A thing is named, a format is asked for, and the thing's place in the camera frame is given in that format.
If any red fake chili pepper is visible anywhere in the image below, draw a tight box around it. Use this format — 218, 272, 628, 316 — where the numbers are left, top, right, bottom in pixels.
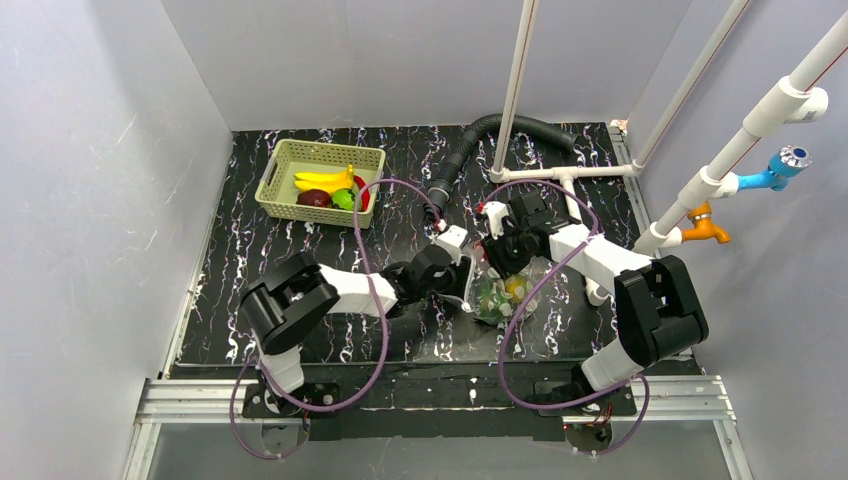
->
354, 175, 371, 213

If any aluminium frame rail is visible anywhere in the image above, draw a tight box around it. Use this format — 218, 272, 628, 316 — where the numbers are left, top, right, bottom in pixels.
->
125, 367, 753, 479

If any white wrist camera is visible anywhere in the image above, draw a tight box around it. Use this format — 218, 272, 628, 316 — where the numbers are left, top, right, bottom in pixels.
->
477, 201, 509, 239
433, 219, 468, 265

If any dark green bell pepper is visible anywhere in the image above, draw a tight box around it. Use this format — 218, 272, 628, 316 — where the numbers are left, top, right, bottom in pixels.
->
474, 279, 514, 325

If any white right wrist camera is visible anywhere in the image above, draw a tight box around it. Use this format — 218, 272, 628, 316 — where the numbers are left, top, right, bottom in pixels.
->
477, 201, 509, 239

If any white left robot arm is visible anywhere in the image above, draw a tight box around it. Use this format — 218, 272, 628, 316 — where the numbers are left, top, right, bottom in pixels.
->
238, 245, 475, 396

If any orange tap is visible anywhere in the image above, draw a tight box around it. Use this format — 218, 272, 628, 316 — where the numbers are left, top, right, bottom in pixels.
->
681, 202, 732, 244

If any clear zip top bag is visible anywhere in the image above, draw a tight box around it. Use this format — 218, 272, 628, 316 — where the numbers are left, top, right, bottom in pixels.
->
461, 242, 536, 329

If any black corrugated hose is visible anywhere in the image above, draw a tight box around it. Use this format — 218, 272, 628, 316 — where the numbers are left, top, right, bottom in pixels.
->
422, 113, 579, 225

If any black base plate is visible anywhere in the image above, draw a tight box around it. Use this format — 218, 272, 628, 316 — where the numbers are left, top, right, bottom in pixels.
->
236, 360, 639, 441

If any blue tap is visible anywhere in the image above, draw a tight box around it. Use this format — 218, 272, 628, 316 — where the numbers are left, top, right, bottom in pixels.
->
738, 145, 812, 191

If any white PVC pipe frame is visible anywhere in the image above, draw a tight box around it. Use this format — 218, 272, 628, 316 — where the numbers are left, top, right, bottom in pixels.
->
488, 0, 848, 307

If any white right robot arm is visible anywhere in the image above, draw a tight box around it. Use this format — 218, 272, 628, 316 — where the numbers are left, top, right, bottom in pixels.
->
478, 193, 709, 402

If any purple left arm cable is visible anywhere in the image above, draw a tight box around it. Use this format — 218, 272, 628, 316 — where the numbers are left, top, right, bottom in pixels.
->
228, 178, 446, 461

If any yellow fake banana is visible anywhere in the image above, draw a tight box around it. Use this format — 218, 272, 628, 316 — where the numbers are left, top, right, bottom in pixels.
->
294, 164, 355, 195

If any green plastic basket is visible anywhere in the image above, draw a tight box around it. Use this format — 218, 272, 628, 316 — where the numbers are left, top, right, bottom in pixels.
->
254, 139, 386, 229

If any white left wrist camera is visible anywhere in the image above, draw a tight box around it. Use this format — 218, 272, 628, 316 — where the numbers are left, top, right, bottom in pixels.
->
433, 219, 468, 265

